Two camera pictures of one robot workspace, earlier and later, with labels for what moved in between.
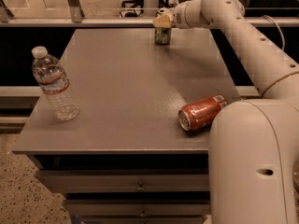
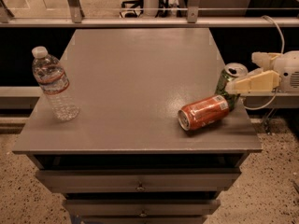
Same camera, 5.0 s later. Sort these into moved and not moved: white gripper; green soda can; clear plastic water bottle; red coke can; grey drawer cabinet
Moved: green soda can; white gripper
Not moved: red coke can; clear plastic water bottle; grey drawer cabinet
